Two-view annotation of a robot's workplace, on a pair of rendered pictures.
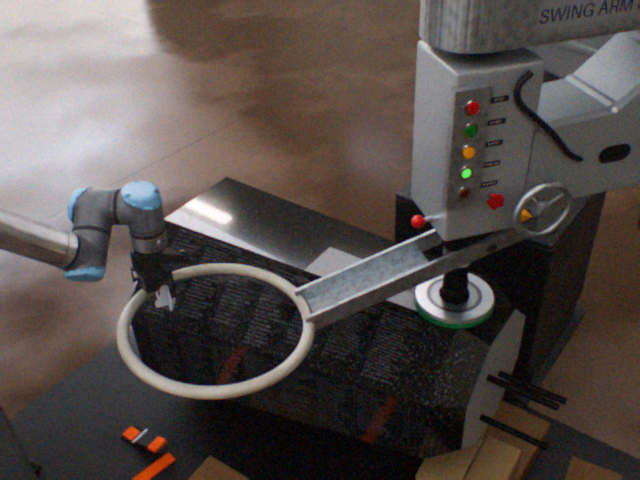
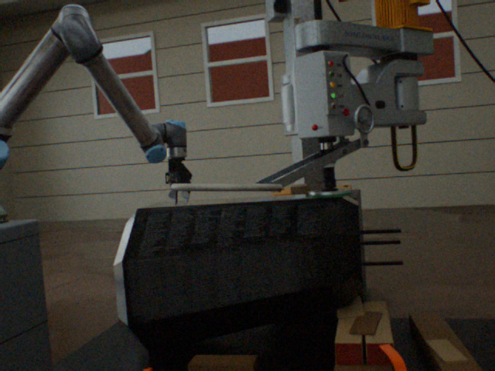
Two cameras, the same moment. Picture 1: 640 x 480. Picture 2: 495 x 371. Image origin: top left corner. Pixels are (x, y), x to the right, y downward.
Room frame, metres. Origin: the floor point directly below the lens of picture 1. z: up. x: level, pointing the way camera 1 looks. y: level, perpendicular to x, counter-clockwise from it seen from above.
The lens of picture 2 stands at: (-0.91, 1.14, 1.06)
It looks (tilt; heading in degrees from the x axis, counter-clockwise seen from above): 3 degrees down; 335
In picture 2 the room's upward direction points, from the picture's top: 4 degrees counter-clockwise
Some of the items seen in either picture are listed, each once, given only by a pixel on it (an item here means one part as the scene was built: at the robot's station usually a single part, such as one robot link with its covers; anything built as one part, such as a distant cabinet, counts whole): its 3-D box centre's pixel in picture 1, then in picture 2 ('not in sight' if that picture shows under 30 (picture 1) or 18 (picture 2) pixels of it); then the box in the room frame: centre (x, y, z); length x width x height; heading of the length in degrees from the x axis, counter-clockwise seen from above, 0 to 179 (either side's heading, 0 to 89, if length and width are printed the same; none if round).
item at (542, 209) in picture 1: (534, 202); (359, 120); (1.29, -0.52, 1.18); 0.15 x 0.10 x 0.15; 103
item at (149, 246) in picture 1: (149, 238); (177, 153); (1.39, 0.42, 1.08); 0.10 x 0.09 x 0.05; 42
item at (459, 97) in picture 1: (465, 149); (329, 85); (1.25, -0.34, 1.35); 0.08 x 0.03 x 0.28; 103
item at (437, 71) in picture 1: (500, 136); (334, 99); (1.40, -0.46, 1.30); 0.36 x 0.22 x 0.45; 103
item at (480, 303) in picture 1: (454, 295); (329, 191); (1.38, -0.38, 0.83); 0.21 x 0.21 x 0.01
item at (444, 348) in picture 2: not in sight; (445, 351); (0.83, -0.57, 0.11); 0.25 x 0.10 x 0.01; 155
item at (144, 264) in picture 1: (151, 265); (176, 171); (1.38, 0.43, 1.00); 0.09 x 0.08 x 0.12; 132
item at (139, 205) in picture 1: (142, 209); (175, 134); (1.39, 0.42, 1.17); 0.10 x 0.09 x 0.12; 85
